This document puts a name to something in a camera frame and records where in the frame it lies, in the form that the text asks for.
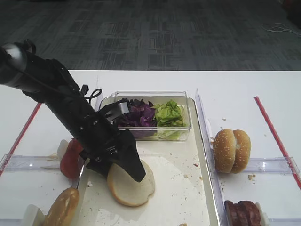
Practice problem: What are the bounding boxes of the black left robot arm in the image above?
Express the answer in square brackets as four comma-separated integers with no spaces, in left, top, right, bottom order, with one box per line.
[0,40,146,182]

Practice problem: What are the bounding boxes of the red tomato slice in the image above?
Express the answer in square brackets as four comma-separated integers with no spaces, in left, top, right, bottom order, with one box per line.
[60,138,83,179]

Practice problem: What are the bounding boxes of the right red strip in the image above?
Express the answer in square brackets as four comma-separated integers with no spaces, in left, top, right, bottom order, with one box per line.
[254,96,301,189]

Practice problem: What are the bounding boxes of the left red strip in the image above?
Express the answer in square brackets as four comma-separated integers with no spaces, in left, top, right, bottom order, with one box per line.
[0,103,41,176]

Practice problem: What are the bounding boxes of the white pusher block at tomato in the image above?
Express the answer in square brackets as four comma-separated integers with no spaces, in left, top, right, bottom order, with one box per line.
[57,139,69,161]

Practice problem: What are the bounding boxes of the sesame bun top left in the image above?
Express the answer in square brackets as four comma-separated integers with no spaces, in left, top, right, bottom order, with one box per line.
[213,129,236,173]

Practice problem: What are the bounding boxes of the white pusher block at buns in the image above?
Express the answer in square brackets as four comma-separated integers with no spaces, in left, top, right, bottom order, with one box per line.
[20,204,45,226]

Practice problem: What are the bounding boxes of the clear holder under sesame buns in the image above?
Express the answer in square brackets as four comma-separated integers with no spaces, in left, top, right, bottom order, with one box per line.
[242,157,300,174]

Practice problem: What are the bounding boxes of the red strip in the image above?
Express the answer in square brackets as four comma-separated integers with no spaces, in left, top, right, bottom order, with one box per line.
[0,103,41,176]
[254,96,301,189]

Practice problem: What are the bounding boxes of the white cable on floor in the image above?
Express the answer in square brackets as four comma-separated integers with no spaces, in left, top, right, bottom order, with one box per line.
[261,22,301,37]

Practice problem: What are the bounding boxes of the metal serving tray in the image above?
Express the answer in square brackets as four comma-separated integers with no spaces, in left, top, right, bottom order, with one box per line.
[74,98,219,226]

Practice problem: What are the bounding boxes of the bun half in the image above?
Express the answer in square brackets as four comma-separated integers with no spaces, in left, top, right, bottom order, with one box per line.
[107,161,155,207]
[43,187,79,226]

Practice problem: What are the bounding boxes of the green lettuce pieces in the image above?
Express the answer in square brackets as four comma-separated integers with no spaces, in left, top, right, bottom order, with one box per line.
[153,100,186,127]

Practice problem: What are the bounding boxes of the shredded purple cabbage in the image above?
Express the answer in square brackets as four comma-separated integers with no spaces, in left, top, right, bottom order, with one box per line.
[115,99,157,127]

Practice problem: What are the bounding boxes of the stack of meat patties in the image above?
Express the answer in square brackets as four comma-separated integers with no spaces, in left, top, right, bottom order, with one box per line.
[224,200,262,226]

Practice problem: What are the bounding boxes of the sesame bun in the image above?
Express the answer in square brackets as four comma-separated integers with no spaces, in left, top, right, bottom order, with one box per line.
[213,129,236,173]
[231,129,251,174]

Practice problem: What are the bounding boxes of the clear holder under patties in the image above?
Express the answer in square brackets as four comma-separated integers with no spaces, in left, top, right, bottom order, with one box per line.
[269,218,301,226]

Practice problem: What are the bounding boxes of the right clear vertical rail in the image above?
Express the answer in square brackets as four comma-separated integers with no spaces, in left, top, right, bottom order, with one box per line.
[195,89,229,226]

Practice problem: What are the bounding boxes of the sesame bun top right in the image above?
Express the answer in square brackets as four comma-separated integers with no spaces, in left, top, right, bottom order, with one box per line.
[231,129,251,174]

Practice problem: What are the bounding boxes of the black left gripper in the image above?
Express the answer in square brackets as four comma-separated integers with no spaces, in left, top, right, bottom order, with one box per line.
[70,98,146,182]

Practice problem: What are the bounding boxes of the white pusher block at patties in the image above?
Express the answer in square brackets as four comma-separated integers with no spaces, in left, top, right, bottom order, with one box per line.
[256,202,270,226]

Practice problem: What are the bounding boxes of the clear plastic salad box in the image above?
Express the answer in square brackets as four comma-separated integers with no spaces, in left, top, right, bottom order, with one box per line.
[101,91,191,141]

